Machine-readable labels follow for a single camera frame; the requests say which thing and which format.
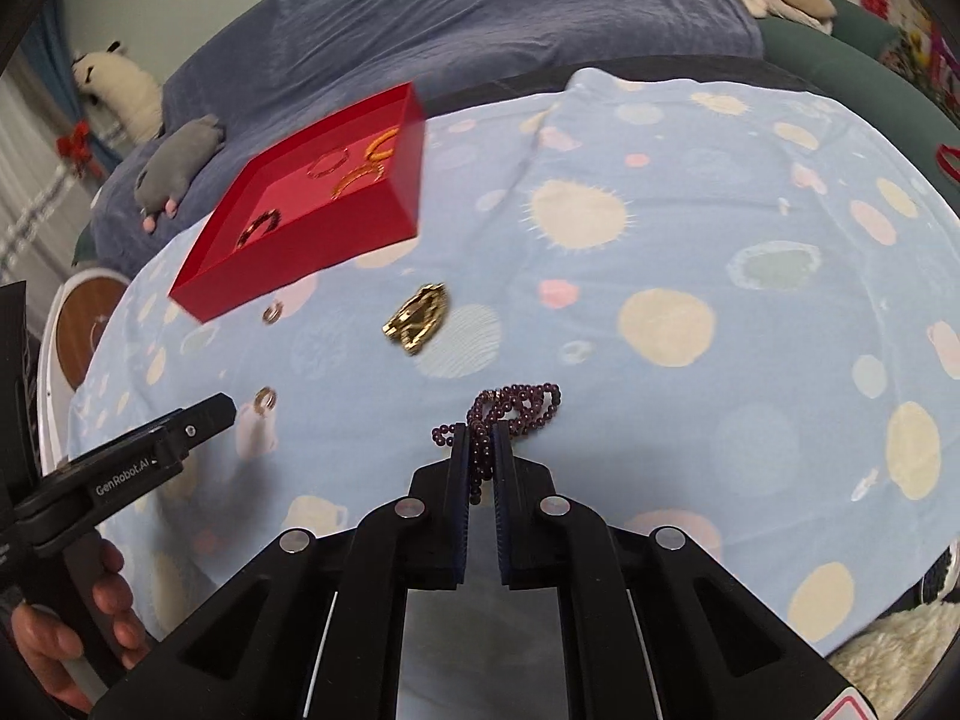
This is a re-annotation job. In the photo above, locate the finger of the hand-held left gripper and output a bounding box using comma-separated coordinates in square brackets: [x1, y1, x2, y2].
[150, 392, 239, 467]

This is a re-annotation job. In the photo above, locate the gold woven bracelet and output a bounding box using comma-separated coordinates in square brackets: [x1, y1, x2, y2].
[382, 281, 451, 357]

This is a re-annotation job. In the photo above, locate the red ribbon bow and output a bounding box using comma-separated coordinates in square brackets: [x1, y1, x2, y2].
[56, 124, 95, 166]

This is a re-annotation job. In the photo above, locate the colourful patterned cloth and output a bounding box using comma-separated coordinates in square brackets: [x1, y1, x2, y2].
[862, 0, 960, 113]

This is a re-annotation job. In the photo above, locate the cream fluffy cushion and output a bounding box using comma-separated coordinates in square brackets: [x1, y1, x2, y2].
[829, 600, 960, 720]

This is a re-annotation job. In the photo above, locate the dark purple bead necklace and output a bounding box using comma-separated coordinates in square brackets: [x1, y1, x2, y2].
[431, 382, 562, 507]

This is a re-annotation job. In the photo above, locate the white plush animal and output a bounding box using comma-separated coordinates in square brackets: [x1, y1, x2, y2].
[71, 41, 166, 143]

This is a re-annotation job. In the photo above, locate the red shallow box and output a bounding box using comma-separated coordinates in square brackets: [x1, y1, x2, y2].
[169, 81, 427, 325]

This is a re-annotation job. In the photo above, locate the green sofa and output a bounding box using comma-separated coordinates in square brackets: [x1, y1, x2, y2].
[757, 0, 960, 188]

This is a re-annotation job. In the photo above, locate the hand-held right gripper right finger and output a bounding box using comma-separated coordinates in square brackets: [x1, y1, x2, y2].
[491, 420, 878, 720]

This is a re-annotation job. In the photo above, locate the blue-grey blanket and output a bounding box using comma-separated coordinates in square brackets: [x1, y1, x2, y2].
[90, 0, 764, 278]

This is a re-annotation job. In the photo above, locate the white sheer curtain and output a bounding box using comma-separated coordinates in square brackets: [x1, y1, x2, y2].
[0, 67, 106, 286]

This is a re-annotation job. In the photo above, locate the person's left hand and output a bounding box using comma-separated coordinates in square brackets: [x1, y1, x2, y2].
[11, 538, 149, 713]

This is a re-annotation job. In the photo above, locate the black bead bracelet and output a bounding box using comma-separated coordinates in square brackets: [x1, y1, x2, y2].
[236, 210, 282, 250]

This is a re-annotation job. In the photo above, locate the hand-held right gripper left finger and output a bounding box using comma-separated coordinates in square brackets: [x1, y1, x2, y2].
[90, 424, 473, 720]

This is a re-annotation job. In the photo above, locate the grey plush animal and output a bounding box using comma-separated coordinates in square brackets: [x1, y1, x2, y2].
[133, 115, 226, 233]

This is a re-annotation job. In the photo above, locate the thin gold bangle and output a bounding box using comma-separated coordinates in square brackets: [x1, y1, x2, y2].
[330, 163, 383, 200]

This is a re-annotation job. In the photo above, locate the white round wooden-top device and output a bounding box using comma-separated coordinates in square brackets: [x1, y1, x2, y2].
[37, 270, 136, 458]

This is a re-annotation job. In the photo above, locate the light blue printed tablecloth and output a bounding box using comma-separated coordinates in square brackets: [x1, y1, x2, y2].
[67, 67, 960, 661]

